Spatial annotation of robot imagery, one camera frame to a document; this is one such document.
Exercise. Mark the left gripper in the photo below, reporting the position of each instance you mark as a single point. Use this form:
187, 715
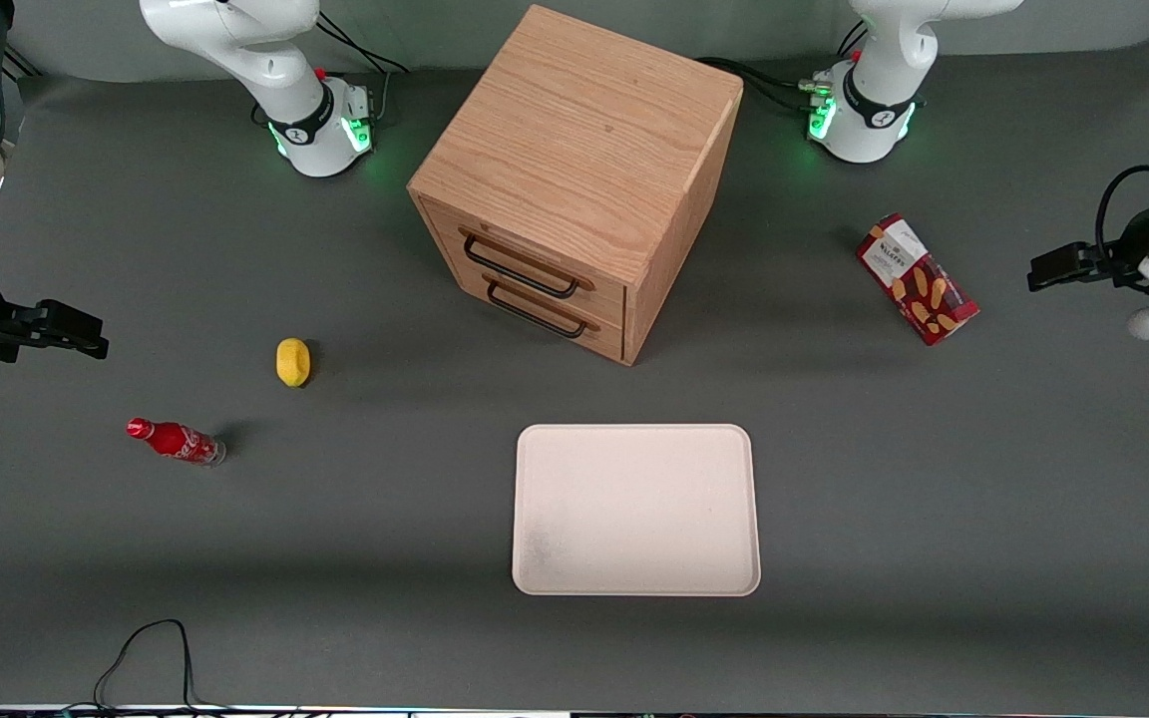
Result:
1109, 262

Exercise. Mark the red cookie box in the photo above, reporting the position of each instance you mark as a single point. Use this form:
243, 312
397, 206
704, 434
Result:
919, 281

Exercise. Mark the wooden drawer front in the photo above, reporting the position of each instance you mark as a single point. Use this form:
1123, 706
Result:
594, 334
535, 249

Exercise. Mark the wooden drawer cabinet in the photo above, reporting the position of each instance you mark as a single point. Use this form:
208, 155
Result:
584, 130

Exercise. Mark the red cola bottle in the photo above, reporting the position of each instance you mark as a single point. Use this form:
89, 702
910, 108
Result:
176, 440

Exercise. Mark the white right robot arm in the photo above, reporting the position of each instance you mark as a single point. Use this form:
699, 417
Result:
275, 60

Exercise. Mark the yellow lemon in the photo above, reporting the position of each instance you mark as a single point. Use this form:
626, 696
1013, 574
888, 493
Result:
293, 362

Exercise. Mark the cream plastic tray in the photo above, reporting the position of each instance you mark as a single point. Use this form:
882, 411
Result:
634, 509

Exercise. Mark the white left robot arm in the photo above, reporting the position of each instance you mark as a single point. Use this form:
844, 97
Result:
874, 100

